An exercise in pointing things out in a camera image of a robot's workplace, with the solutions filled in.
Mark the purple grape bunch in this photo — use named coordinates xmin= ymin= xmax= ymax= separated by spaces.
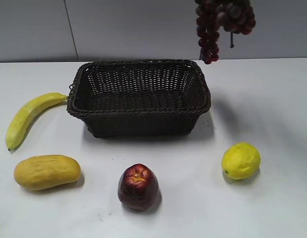
xmin=195 ymin=0 xmax=256 ymax=64

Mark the black woven basket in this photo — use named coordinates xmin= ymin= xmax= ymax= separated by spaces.
xmin=67 ymin=59 xmax=211 ymax=138

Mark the dark red apple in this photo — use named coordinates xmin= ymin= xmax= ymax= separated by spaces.
xmin=117 ymin=164 xmax=159 ymax=211

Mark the yellow lemon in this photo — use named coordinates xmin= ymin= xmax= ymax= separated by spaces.
xmin=221 ymin=142 xmax=261 ymax=180

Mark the yellow banana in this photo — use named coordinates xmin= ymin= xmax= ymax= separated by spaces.
xmin=5 ymin=92 xmax=67 ymax=151

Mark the orange yellow mango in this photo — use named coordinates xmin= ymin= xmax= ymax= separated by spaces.
xmin=14 ymin=155 xmax=81 ymax=191

